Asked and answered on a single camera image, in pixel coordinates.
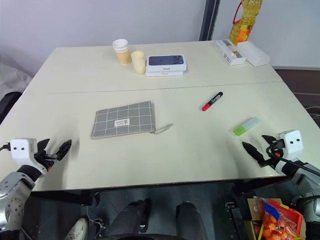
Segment beige paper cup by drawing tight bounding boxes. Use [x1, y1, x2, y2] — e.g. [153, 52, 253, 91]
[130, 50, 147, 75]

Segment phone box with phone picture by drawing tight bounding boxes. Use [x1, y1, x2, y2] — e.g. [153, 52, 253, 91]
[145, 54, 188, 74]

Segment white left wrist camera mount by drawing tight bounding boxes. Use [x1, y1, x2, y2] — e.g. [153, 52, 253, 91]
[9, 137, 49, 178]

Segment white cardboard product box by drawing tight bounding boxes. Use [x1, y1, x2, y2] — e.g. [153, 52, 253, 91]
[215, 39, 247, 67]

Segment white box lid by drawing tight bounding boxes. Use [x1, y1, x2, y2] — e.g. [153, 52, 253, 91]
[235, 40, 272, 68]

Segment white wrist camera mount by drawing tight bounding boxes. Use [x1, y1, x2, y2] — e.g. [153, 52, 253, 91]
[274, 129, 303, 174]
[9, 137, 49, 178]

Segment black table leg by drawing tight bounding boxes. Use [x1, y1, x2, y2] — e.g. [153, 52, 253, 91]
[223, 198, 248, 240]

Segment cables on floor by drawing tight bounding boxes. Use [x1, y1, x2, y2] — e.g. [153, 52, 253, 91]
[304, 104, 320, 120]

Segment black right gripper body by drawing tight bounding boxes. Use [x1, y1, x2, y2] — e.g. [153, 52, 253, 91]
[258, 139, 286, 168]

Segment red and black marker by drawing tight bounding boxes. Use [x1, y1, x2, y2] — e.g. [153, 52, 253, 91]
[201, 91, 224, 112]

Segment dark rounded shape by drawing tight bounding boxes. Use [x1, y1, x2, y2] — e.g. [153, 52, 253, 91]
[175, 200, 209, 240]
[106, 198, 152, 238]

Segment black chair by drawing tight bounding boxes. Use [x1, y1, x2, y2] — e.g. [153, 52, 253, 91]
[0, 91, 24, 125]

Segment net bag of oranges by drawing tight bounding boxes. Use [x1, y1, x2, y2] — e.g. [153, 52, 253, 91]
[252, 196, 299, 240]

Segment green and white eraser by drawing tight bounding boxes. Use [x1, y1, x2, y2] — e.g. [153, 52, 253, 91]
[233, 116, 260, 137]

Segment yellow cooking oil bottle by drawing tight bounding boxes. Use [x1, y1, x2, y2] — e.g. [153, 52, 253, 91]
[228, 0, 264, 47]

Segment grey checked fabric pouch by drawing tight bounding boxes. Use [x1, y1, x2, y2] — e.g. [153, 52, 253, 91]
[90, 100, 174, 141]

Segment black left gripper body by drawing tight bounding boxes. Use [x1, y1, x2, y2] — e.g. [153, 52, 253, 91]
[33, 147, 60, 171]

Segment red plastic crate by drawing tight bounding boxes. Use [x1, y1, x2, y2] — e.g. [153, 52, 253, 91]
[267, 198, 305, 236]

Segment black table frame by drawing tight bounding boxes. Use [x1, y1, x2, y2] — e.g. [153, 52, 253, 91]
[29, 174, 291, 208]

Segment dark vertical pillar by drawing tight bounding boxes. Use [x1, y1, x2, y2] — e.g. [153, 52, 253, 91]
[199, 0, 221, 42]

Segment flat white phone box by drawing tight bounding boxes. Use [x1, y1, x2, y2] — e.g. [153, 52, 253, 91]
[145, 69, 186, 77]

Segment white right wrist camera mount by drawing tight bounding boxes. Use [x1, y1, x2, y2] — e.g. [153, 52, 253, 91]
[274, 129, 303, 174]

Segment grey cloth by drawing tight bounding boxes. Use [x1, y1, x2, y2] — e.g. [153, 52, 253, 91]
[0, 53, 34, 101]

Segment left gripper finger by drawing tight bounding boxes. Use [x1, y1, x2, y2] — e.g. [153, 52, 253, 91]
[56, 139, 73, 162]
[36, 138, 51, 154]

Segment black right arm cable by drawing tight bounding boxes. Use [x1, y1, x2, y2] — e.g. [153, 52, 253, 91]
[265, 145, 320, 177]

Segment white shoe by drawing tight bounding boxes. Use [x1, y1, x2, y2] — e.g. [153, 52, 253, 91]
[64, 217, 89, 240]

